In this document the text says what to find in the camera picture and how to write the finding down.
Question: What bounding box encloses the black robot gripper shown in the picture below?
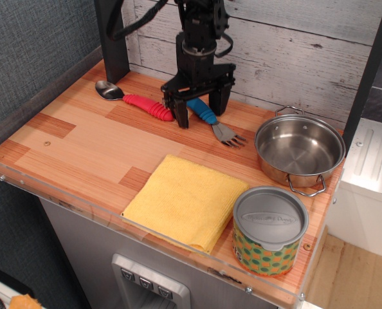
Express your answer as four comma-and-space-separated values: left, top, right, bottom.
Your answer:
161, 32, 236, 129

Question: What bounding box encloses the blue handled metal fork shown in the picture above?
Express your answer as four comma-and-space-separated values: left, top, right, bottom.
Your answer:
186, 98, 246, 148

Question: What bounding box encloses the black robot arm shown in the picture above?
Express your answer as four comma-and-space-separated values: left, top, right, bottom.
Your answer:
161, 1, 236, 129

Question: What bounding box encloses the yellow folded cloth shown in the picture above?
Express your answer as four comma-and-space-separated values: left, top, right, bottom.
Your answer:
122, 154, 249, 254

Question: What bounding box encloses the small steel pot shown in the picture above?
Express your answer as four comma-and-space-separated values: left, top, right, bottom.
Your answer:
254, 106, 346, 197

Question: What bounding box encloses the green orange patterned can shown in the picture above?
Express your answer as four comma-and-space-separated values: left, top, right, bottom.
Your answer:
232, 186, 309, 277

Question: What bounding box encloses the clear acrylic edge guard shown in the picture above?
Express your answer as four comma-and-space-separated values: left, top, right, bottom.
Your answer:
0, 163, 304, 308

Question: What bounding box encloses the silver dispenser panel with buttons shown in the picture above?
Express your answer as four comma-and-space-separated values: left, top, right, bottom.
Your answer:
111, 254, 192, 308

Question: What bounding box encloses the white toy sink unit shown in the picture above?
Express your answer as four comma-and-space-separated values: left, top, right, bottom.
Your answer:
324, 46, 382, 262

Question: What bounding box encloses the orange object at corner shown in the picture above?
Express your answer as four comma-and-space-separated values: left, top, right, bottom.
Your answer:
8, 294, 42, 309

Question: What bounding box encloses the red handled metal spoon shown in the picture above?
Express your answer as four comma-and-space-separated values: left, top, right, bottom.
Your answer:
95, 80, 174, 122

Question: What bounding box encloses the dark left vertical post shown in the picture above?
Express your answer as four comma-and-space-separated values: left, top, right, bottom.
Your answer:
94, 0, 130, 84

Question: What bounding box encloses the dark vertical post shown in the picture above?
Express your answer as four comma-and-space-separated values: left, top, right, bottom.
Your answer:
342, 18, 382, 155
94, 0, 130, 84

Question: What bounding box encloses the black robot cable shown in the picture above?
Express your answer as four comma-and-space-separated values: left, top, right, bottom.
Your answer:
105, 0, 169, 42

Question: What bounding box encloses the dark right vertical post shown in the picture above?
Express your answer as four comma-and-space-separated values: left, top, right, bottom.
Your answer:
342, 18, 382, 155

